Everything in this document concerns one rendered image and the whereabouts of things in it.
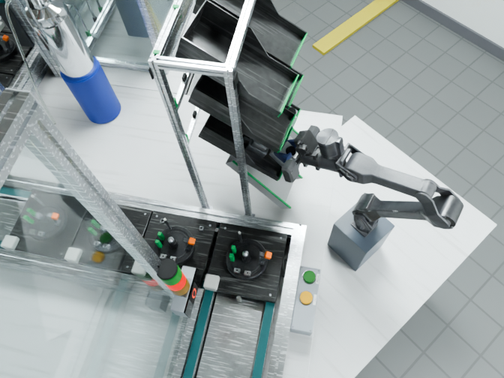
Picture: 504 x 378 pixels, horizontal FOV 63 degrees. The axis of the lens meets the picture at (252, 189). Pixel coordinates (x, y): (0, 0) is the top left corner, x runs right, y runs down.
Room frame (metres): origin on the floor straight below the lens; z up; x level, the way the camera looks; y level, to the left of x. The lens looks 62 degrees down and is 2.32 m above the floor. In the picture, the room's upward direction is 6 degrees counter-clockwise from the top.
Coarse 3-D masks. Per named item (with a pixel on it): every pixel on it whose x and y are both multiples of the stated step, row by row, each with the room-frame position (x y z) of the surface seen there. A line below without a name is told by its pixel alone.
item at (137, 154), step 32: (64, 96) 1.36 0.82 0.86; (128, 96) 1.32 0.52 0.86; (64, 128) 1.17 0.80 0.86; (96, 128) 1.16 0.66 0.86; (128, 128) 1.14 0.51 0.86; (160, 128) 1.12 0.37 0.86; (320, 128) 1.03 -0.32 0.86; (96, 160) 0.98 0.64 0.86; (128, 160) 0.97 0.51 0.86; (160, 160) 0.95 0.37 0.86; (224, 160) 0.92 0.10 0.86; (128, 192) 0.82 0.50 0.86; (160, 192) 0.80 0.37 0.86; (192, 192) 0.78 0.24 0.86; (224, 192) 0.77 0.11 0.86; (256, 192) 0.75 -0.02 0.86; (320, 192) 0.72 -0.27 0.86; (320, 224) 0.59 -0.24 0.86; (320, 256) 0.46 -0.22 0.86; (288, 352) 0.15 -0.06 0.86
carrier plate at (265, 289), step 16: (224, 224) 0.58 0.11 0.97; (224, 240) 0.52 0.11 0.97; (256, 240) 0.51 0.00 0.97; (272, 240) 0.50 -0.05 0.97; (224, 256) 0.46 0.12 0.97; (272, 256) 0.45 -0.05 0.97; (208, 272) 0.41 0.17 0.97; (224, 272) 0.41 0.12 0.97; (272, 272) 0.39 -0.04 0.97; (224, 288) 0.36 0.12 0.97; (240, 288) 0.35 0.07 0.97; (256, 288) 0.34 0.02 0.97; (272, 288) 0.34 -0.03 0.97
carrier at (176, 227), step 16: (160, 224) 0.61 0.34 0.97; (176, 224) 0.60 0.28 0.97; (192, 224) 0.60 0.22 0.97; (208, 224) 0.59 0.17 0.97; (160, 240) 0.54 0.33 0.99; (176, 240) 0.53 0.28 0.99; (208, 240) 0.53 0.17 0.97; (160, 256) 0.48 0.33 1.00; (176, 256) 0.47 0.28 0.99; (192, 256) 0.48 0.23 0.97
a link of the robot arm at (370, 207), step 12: (360, 204) 0.50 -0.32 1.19; (372, 204) 0.49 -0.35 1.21; (384, 204) 0.48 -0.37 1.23; (396, 204) 0.46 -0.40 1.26; (408, 204) 0.45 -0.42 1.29; (420, 204) 0.43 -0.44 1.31; (444, 204) 0.40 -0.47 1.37; (456, 204) 0.40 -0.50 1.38; (372, 216) 0.46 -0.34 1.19; (384, 216) 0.45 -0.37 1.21; (396, 216) 0.43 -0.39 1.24; (408, 216) 0.42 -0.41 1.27; (420, 216) 0.40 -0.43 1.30; (444, 216) 0.37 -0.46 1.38; (456, 216) 0.37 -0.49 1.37
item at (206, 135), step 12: (216, 120) 0.79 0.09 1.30; (204, 132) 0.72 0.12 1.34; (216, 132) 0.70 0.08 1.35; (228, 132) 0.76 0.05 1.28; (216, 144) 0.70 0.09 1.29; (228, 144) 0.69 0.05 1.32; (252, 156) 0.69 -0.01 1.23; (264, 168) 0.65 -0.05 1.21; (276, 168) 0.66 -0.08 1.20; (276, 180) 0.62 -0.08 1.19
